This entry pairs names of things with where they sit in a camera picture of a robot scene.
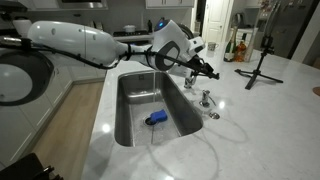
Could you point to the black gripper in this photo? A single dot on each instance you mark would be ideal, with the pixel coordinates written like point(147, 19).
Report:
point(195, 63)

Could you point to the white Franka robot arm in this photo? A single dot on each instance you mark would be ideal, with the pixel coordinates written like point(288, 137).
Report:
point(73, 40)

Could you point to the patterned white mug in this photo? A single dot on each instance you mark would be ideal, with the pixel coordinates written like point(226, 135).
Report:
point(212, 46)

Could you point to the chrome faucet spout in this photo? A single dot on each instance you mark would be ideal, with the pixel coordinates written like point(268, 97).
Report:
point(205, 98)

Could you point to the orange label bottle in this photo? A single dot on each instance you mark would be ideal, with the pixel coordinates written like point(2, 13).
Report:
point(240, 53)

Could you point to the chrome round hole cover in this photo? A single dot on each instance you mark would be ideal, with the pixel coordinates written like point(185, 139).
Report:
point(214, 115)

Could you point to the black tripod stand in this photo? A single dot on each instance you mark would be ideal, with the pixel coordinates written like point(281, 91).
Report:
point(258, 71)

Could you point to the white room door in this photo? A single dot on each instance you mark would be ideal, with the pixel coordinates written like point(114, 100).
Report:
point(216, 20)

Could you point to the stainless steel sink basin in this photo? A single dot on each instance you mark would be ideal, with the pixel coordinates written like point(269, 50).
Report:
point(156, 100)

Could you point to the blue sponge block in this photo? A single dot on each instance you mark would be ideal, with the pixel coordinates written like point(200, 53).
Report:
point(158, 115)

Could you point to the black stove top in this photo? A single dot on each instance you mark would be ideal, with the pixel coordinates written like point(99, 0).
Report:
point(133, 33)

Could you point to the white cooking pot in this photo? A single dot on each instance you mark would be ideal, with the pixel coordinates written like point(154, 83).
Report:
point(129, 28)

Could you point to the dark refrigerator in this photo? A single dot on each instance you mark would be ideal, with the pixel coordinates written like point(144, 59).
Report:
point(290, 23)

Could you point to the round wooden coaster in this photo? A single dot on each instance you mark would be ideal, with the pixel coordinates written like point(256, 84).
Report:
point(317, 91)

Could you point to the steel range hood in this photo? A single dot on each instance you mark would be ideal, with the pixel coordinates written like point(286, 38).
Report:
point(83, 4)

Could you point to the white base cabinets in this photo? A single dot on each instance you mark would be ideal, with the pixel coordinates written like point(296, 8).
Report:
point(33, 113)

